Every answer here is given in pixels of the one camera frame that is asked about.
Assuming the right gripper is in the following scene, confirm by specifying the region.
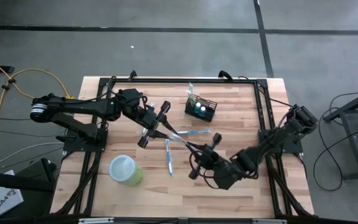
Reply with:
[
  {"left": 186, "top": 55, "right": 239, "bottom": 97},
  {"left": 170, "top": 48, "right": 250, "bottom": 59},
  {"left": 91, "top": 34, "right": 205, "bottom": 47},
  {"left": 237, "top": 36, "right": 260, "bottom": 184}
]
[{"left": 186, "top": 132, "right": 223, "bottom": 181}]

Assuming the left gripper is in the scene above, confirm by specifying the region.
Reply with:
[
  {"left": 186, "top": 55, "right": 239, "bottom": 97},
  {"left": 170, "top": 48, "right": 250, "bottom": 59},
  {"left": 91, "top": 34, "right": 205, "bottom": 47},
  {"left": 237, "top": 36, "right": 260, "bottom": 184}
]
[{"left": 135, "top": 100, "right": 180, "bottom": 149}]

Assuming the green toothbrush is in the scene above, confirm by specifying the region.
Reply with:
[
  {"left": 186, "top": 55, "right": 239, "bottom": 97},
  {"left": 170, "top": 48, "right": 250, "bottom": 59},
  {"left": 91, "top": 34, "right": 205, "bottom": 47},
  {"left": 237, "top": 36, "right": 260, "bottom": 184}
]
[
  {"left": 168, "top": 133, "right": 196, "bottom": 147},
  {"left": 186, "top": 81, "right": 196, "bottom": 106}
]

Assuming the green plastic cup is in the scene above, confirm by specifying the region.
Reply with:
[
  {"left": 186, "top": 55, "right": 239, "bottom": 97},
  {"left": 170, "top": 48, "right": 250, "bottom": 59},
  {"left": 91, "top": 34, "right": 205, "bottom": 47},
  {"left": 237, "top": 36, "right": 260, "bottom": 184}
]
[{"left": 108, "top": 154, "right": 144, "bottom": 187}]

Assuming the black stand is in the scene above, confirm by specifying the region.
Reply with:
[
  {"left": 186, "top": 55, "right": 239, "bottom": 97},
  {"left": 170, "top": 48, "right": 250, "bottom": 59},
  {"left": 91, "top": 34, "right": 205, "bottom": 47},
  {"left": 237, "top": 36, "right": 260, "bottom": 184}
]
[{"left": 0, "top": 157, "right": 57, "bottom": 194}]

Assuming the black wire basket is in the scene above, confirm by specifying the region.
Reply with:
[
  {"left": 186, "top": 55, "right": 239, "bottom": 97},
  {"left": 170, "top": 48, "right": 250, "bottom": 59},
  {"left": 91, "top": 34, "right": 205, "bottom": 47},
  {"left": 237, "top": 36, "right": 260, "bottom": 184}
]
[{"left": 184, "top": 92, "right": 218, "bottom": 123}]

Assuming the black aluminium table frame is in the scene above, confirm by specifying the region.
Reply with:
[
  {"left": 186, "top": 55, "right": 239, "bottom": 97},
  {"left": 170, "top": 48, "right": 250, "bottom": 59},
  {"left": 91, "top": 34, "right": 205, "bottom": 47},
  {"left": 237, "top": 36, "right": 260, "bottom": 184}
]
[{"left": 56, "top": 77, "right": 315, "bottom": 218}]

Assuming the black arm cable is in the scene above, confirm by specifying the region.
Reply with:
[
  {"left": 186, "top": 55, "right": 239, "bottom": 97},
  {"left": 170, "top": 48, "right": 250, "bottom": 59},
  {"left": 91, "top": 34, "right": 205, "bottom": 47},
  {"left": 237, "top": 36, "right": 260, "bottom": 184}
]
[{"left": 237, "top": 75, "right": 295, "bottom": 108}]

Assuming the silver metal bracket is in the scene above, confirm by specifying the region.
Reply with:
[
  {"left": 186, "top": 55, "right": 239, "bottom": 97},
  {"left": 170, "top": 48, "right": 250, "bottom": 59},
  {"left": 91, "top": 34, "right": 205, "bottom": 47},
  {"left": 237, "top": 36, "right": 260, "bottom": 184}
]
[
  {"left": 78, "top": 217, "right": 114, "bottom": 224},
  {"left": 252, "top": 218, "right": 288, "bottom": 224}
]

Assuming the black floor cable loop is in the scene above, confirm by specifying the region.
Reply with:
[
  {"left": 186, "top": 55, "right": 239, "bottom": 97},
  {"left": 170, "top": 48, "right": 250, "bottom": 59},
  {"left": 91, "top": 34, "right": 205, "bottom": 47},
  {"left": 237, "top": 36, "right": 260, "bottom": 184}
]
[{"left": 312, "top": 124, "right": 345, "bottom": 192}]

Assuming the white floor cable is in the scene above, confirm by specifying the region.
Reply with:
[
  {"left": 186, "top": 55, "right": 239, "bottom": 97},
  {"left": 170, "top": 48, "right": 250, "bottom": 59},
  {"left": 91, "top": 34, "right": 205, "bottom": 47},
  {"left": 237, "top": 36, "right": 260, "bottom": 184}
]
[{"left": 0, "top": 141, "right": 64, "bottom": 172}]

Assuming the thin black floor cable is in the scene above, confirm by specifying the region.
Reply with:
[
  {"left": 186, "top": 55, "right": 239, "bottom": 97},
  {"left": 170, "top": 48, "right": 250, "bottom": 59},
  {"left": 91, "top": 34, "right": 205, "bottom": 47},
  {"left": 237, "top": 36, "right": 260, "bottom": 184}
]
[{"left": 0, "top": 116, "right": 34, "bottom": 123}]

